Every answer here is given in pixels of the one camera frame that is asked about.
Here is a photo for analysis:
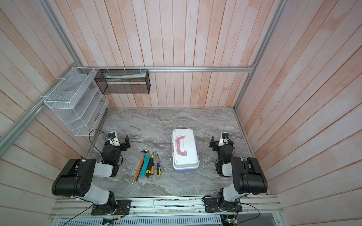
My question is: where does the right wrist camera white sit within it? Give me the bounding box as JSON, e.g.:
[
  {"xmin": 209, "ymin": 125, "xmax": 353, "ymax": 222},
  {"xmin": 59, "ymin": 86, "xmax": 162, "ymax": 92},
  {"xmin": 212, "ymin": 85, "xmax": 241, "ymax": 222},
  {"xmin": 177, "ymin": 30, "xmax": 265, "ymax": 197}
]
[{"xmin": 218, "ymin": 131, "xmax": 229, "ymax": 147}]

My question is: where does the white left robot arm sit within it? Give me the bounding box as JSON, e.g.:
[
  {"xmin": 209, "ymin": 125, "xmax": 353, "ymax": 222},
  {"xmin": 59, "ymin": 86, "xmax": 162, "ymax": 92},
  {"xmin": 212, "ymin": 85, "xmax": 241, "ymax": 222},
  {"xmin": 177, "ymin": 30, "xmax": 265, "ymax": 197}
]
[{"xmin": 51, "ymin": 133, "xmax": 131, "ymax": 216}]

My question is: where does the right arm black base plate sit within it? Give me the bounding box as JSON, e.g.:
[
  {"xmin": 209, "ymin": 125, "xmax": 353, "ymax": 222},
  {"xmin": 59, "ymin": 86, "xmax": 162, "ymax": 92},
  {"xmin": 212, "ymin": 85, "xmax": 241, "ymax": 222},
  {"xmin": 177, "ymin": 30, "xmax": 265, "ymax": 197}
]
[{"xmin": 201, "ymin": 196, "xmax": 243, "ymax": 213}]

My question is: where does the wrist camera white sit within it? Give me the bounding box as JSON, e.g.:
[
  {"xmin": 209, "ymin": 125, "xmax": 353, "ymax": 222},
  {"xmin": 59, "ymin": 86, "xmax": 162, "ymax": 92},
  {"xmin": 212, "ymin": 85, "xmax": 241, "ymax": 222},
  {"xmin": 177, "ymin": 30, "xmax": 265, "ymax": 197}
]
[
  {"xmin": 218, "ymin": 131, "xmax": 229, "ymax": 147},
  {"xmin": 108, "ymin": 131, "xmax": 120, "ymax": 147}
]

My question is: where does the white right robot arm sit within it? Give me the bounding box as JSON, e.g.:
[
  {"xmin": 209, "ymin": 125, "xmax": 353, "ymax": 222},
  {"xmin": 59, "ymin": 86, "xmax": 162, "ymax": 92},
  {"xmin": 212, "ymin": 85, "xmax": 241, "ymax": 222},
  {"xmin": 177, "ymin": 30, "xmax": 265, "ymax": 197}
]
[{"xmin": 203, "ymin": 135, "xmax": 268, "ymax": 213}]

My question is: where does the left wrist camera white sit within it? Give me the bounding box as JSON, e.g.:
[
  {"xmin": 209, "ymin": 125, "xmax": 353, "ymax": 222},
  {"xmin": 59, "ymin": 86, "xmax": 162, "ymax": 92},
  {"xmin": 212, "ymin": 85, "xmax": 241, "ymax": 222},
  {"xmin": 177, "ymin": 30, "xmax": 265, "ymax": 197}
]
[{"xmin": 108, "ymin": 131, "xmax": 120, "ymax": 147}]

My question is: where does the teal utility knife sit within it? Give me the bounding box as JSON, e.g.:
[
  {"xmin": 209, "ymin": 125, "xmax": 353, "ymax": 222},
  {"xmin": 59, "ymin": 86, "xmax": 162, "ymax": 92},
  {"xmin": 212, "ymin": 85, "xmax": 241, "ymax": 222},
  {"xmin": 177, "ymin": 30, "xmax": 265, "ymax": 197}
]
[{"xmin": 140, "ymin": 154, "xmax": 150, "ymax": 178}]

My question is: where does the white wire mesh shelf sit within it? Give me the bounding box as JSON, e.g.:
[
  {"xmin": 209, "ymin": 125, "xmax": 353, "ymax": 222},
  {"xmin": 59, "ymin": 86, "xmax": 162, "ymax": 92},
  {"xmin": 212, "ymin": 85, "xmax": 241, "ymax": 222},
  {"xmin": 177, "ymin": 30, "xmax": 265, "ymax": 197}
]
[{"xmin": 44, "ymin": 67, "xmax": 108, "ymax": 137}]

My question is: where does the black wire mesh basket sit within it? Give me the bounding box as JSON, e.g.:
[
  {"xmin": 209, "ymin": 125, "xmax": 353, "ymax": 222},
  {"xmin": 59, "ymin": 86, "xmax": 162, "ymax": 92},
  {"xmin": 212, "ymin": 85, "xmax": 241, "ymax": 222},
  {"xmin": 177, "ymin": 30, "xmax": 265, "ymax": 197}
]
[{"xmin": 94, "ymin": 69, "xmax": 151, "ymax": 95}]

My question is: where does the white and blue tool box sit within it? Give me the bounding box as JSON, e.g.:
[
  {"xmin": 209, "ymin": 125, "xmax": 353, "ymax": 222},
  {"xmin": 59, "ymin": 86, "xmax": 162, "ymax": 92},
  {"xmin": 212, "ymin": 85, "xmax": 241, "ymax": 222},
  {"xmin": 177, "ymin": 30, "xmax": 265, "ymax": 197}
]
[{"xmin": 172, "ymin": 129, "xmax": 199, "ymax": 172}]

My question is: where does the aluminium frame horizontal bar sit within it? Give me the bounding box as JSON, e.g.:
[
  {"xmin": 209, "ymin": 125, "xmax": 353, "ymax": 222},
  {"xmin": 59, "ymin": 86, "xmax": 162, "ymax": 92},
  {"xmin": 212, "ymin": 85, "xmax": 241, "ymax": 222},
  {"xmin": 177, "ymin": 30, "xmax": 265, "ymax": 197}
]
[{"xmin": 92, "ymin": 66, "xmax": 254, "ymax": 73}]

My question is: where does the black yellow small screwdriver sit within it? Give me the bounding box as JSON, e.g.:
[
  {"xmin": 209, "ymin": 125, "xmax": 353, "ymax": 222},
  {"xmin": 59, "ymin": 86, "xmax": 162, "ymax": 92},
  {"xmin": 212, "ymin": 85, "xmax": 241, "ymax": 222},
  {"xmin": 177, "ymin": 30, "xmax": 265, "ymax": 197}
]
[{"xmin": 156, "ymin": 154, "xmax": 162, "ymax": 176}]

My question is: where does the white ventilated cable duct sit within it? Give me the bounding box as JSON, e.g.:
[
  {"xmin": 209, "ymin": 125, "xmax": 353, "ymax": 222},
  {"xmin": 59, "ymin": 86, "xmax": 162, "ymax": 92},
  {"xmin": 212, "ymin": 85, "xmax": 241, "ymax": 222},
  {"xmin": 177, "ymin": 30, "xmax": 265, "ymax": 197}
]
[{"xmin": 51, "ymin": 215, "xmax": 222, "ymax": 226}]

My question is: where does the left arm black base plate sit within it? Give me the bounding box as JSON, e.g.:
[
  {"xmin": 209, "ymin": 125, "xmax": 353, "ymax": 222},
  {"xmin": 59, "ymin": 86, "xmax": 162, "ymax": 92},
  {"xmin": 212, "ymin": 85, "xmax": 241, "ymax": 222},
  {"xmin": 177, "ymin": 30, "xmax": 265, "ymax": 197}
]
[{"xmin": 91, "ymin": 199, "xmax": 132, "ymax": 216}]

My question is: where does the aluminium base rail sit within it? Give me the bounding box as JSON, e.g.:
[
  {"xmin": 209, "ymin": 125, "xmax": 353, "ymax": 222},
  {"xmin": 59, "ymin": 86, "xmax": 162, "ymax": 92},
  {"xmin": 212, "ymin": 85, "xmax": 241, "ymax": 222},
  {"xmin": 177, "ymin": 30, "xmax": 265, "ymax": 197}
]
[{"xmin": 49, "ymin": 195, "xmax": 284, "ymax": 218}]

